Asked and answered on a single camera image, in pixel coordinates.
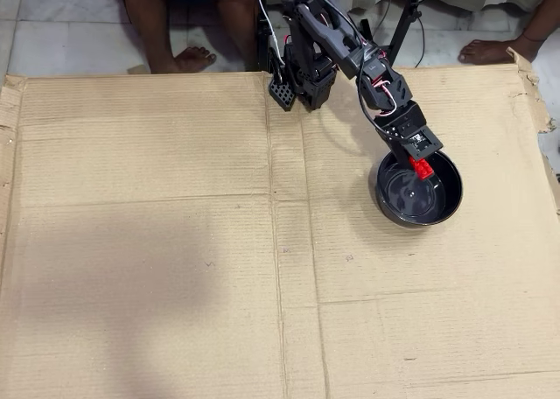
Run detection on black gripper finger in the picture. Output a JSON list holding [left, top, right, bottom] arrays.
[[415, 132, 445, 161], [388, 142, 415, 172]]

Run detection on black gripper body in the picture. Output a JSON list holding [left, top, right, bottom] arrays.
[[374, 102, 428, 146]]

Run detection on red lego block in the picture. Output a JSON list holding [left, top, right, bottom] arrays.
[[409, 155, 435, 181]]

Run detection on black round bowl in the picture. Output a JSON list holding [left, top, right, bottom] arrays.
[[375, 150, 464, 229]]

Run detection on black tripod stand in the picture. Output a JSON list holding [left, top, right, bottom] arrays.
[[361, 0, 432, 67]]

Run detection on person's foot, top right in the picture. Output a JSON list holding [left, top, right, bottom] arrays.
[[457, 0, 560, 66]]

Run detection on bare person leg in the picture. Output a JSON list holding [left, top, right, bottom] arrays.
[[213, 0, 260, 72], [116, 0, 218, 74]]

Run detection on brown cardboard sheet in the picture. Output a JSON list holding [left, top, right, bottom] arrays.
[[0, 61, 560, 399]]

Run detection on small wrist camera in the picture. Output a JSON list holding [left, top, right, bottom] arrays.
[[404, 127, 438, 153]]

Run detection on thin black floor cable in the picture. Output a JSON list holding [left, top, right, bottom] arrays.
[[412, 8, 429, 67]]

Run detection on thin white cable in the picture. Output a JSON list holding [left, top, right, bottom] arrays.
[[256, 0, 282, 55]]

